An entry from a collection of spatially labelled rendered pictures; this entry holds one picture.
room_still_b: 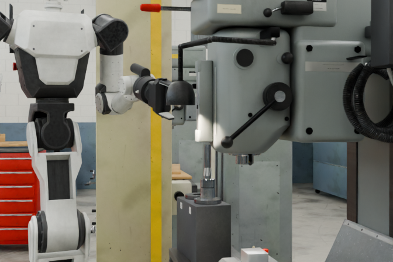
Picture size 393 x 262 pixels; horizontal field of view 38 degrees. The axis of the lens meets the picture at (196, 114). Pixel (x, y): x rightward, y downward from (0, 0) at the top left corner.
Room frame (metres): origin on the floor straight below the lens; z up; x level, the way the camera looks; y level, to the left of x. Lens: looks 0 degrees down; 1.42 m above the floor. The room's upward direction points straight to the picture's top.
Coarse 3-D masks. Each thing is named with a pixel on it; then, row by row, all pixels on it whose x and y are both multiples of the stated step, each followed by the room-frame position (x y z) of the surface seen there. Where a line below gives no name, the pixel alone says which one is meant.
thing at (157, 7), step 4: (144, 4) 1.55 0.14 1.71; (148, 4) 1.55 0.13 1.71; (152, 4) 1.55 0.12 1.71; (156, 4) 1.55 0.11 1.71; (140, 8) 1.54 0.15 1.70; (144, 8) 1.54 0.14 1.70; (148, 8) 1.54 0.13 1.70; (152, 8) 1.55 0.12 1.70; (156, 8) 1.55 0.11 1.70; (160, 8) 1.55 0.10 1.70; (164, 8) 1.56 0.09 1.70; (168, 8) 1.56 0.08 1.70; (172, 8) 1.56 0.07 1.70; (176, 8) 1.56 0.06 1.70; (180, 8) 1.57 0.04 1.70; (184, 8) 1.57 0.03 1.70; (188, 8) 1.57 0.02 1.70
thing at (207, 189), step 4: (204, 184) 1.85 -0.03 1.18; (208, 184) 1.85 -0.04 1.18; (212, 184) 1.85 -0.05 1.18; (204, 188) 1.85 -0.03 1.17; (208, 188) 1.85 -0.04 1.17; (212, 188) 1.85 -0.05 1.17; (204, 192) 1.85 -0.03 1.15; (208, 192) 1.85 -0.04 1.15; (212, 192) 1.85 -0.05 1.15; (204, 196) 1.85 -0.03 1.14; (208, 196) 1.85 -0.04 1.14; (212, 196) 1.85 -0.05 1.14
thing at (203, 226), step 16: (192, 208) 1.82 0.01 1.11; (208, 208) 1.81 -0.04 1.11; (224, 208) 1.82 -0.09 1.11; (192, 224) 1.82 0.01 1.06; (208, 224) 1.81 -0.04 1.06; (224, 224) 1.82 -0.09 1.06; (192, 240) 1.82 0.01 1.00; (208, 240) 1.81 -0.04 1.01; (224, 240) 1.82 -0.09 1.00; (192, 256) 1.82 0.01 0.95; (208, 256) 1.81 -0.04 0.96; (224, 256) 1.82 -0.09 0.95
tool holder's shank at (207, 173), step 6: (204, 144) 1.86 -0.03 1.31; (210, 144) 1.86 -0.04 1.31; (204, 150) 1.86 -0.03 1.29; (210, 150) 1.86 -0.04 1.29; (204, 156) 1.86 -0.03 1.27; (210, 156) 1.86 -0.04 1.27; (204, 162) 1.86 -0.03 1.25; (210, 162) 1.86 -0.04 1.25; (204, 168) 1.86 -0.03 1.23; (210, 168) 1.86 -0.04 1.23; (204, 174) 1.86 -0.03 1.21; (210, 174) 1.86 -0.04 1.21
